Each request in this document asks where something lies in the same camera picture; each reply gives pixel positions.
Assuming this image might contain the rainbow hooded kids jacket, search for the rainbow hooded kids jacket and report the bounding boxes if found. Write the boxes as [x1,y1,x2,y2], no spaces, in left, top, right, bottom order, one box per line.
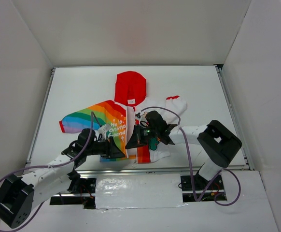
[59,71,187,163]

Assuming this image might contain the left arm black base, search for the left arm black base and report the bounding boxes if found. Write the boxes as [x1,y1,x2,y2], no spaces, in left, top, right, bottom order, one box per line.
[68,178,97,209]

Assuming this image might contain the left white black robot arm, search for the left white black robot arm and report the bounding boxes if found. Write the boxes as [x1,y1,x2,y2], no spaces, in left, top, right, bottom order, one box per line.
[0,129,126,229]

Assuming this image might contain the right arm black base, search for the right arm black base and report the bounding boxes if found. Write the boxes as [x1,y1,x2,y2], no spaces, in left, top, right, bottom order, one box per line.
[178,175,224,192]

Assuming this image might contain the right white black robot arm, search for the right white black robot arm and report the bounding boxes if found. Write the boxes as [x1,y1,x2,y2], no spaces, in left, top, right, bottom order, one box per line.
[126,111,242,189]

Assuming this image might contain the white foil covered panel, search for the white foil covered panel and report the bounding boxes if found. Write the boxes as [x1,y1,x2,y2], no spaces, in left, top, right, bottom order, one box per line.
[95,174,184,209]

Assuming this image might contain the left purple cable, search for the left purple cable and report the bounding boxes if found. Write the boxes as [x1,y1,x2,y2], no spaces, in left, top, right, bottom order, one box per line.
[0,111,102,230]

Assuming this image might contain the purple cable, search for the purple cable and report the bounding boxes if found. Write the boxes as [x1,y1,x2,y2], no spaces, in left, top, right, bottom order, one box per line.
[138,107,241,206]
[0,111,102,230]

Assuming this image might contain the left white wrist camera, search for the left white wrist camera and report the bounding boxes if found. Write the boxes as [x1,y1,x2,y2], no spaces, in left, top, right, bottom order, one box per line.
[98,123,112,139]

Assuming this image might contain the aluminium front rail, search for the aluminium front rail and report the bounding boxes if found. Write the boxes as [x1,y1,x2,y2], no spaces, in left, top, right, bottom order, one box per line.
[22,166,247,176]

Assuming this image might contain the aluminium rail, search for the aluminium rail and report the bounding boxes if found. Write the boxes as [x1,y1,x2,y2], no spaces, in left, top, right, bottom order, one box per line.
[214,64,255,171]
[22,166,247,176]
[25,67,56,167]

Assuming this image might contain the aluminium left side rail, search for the aluminium left side rail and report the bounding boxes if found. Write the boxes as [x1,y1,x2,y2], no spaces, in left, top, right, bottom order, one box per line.
[25,67,56,167]

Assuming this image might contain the aluminium right side rail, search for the aluminium right side rail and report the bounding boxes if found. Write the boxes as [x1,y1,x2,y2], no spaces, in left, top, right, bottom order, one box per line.
[214,64,255,171]

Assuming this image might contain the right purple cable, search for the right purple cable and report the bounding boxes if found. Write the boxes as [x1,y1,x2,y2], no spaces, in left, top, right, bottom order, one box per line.
[138,107,241,206]

